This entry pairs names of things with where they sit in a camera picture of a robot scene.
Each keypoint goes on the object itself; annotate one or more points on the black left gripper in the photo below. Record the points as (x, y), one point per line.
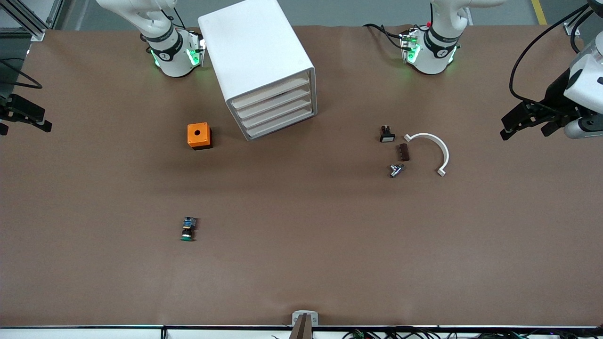
(556, 94)

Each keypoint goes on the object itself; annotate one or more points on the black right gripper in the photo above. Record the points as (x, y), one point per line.
(10, 104)

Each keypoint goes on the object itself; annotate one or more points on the green push button switch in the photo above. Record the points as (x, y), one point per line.
(188, 230)

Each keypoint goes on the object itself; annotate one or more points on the white plastic drawer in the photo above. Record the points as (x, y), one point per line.
(271, 91)
(274, 101)
(280, 122)
(277, 112)

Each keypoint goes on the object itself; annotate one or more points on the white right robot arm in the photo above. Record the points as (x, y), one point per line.
(172, 61)

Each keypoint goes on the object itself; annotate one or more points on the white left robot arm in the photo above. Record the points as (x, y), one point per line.
(431, 56)

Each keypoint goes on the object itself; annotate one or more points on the orange push button box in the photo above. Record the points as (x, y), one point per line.
(198, 134)

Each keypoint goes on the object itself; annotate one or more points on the white drawer cabinet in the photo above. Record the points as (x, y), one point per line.
(249, 47)

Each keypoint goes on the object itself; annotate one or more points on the brown terminal block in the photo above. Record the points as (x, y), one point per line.
(403, 152)

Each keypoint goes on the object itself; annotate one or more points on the aluminium frame profile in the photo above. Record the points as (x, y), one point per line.
(26, 21)
(572, 28)

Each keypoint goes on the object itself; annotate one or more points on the silver metal key switch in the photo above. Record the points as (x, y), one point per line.
(395, 170)

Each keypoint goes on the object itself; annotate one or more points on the black switch with white face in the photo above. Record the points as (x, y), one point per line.
(387, 135)

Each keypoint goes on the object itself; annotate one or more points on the white table edge rail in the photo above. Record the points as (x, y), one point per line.
(94, 332)

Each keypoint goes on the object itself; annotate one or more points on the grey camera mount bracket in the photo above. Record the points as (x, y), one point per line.
(304, 320)

